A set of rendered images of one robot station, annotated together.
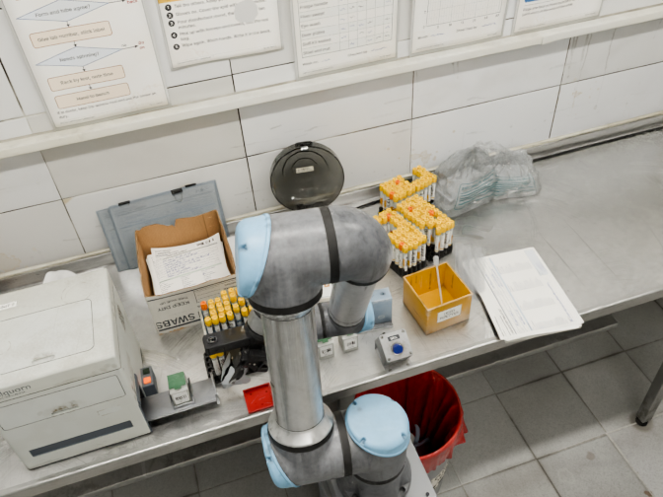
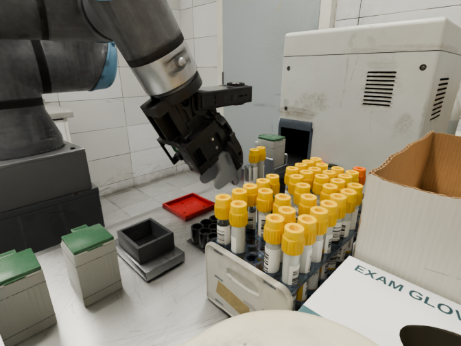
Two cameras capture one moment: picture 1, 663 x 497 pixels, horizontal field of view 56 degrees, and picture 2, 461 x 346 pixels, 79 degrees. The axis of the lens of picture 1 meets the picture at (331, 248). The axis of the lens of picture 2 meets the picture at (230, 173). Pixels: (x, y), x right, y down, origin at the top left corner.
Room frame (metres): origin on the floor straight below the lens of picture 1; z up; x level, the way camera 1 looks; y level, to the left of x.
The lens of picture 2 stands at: (1.30, 0.05, 1.10)
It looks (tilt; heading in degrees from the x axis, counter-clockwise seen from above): 20 degrees down; 150
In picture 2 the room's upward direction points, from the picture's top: straight up
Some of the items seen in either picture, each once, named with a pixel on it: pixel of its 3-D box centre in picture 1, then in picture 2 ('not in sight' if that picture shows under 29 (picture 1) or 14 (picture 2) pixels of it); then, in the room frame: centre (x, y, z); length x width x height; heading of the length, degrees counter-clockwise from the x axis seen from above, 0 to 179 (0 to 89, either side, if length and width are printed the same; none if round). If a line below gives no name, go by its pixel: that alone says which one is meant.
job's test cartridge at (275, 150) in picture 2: (180, 390); (269, 153); (0.87, 0.38, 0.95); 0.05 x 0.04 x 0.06; 15
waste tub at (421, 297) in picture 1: (436, 298); not in sight; (1.12, -0.27, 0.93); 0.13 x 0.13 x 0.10; 20
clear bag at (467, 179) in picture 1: (463, 172); not in sight; (1.60, -0.44, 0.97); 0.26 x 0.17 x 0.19; 119
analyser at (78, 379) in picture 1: (73, 365); (364, 108); (0.90, 0.61, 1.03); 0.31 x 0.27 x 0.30; 105
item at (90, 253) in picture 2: (323, 343); (91, 261); (1.01, 0.04, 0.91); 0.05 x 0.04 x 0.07; 15
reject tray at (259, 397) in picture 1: (258, 397); (189, 205); (0.88, 0.20, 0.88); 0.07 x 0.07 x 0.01; 15
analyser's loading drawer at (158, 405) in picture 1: (173, 398); (275, 163); (0.86, 0.40, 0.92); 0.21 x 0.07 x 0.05; 105
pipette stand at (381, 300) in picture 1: (371, 309); not in sight; (1.10, -0.09, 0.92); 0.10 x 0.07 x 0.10; 97
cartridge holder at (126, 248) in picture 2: not in sight; (146, 244); (0.98, 0.10, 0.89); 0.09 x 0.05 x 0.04; 16
